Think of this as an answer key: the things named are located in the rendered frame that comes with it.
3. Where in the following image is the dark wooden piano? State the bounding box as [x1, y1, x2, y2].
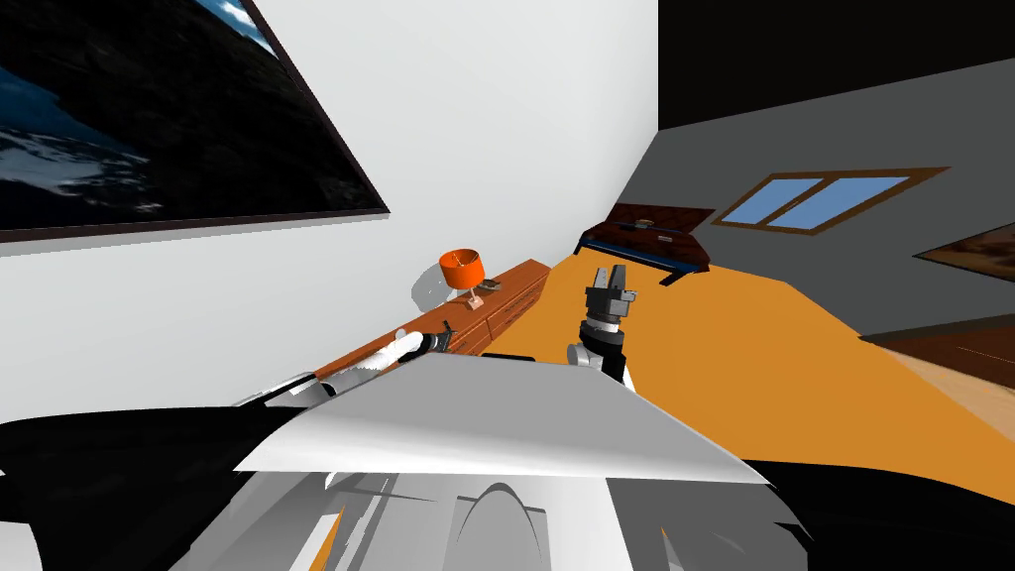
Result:
[573, 202, 717, 287]

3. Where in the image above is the orange table lamp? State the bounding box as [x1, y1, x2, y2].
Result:
[439, 247, 487, 311]

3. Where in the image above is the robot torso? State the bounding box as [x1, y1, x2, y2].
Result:
[169, 350, 812, 571]

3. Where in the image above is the brown framed wall picture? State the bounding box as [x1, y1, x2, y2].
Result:
[913, 222, 1015, 285]

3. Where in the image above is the brown framed window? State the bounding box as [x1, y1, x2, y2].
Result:
[711, 166, 952, 237]

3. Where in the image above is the large dark framed wall picture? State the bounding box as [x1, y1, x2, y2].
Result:
[0, 0, 392, 244]

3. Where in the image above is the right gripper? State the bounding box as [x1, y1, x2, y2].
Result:
[584, 265, 639, 324]

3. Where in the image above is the brown wooden sideboard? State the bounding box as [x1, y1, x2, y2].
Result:
[314, 258, 553, 384]

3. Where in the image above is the dark brown wooden table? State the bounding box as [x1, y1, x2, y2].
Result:
[858, 313, 1015, 392]

